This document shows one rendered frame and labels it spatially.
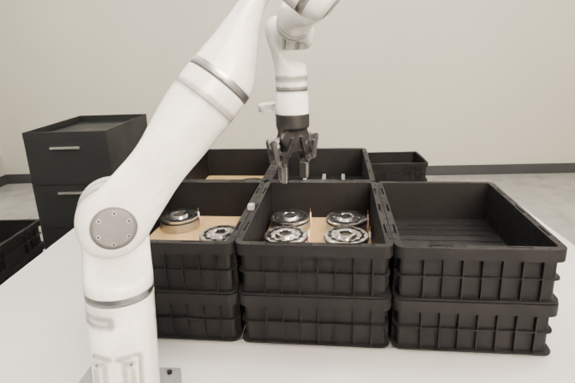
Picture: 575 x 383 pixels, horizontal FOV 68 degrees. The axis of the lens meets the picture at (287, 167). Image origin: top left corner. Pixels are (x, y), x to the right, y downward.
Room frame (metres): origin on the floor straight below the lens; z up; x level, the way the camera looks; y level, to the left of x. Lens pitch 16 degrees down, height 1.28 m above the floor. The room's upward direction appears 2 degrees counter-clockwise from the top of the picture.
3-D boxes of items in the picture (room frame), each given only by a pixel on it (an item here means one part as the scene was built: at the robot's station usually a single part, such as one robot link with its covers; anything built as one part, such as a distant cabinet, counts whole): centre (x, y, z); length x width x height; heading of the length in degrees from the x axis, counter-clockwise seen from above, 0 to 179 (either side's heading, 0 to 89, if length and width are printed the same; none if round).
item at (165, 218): (1.08, 0.29, 0.86); 0.10 x 0.10 x 0.01
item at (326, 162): (1.32, -0.11, 0.87); 0.40 x 0.30 x 0.11; 173
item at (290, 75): (0.95, -0.01, 1.27); 0.09 x 0.07 x 0.15; 95
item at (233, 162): (1.36, 0.19, 0.87); 0.40 x 0.30 x 0.11; 173
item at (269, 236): (0.93, 0.01, 0.86); 0.10 x 0.10 x 0.01
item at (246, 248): (0.93, -0.06, 0.92); 0.40 x 0.30 x 0.02; 173
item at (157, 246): (0.96, 0.23, 0.92); 0.40 x 0.30 x 0.02; 173
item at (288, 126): (0.95, -0.01, 1.10); 0.08 x 0.08 x 0.09
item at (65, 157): (2.52, 1.15, 0.45); 0.62 x 0.45 x 0.90; 177
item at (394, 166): (2.64, -0.66, 0.37); 0.40 x 0.30 x 0.45; 87
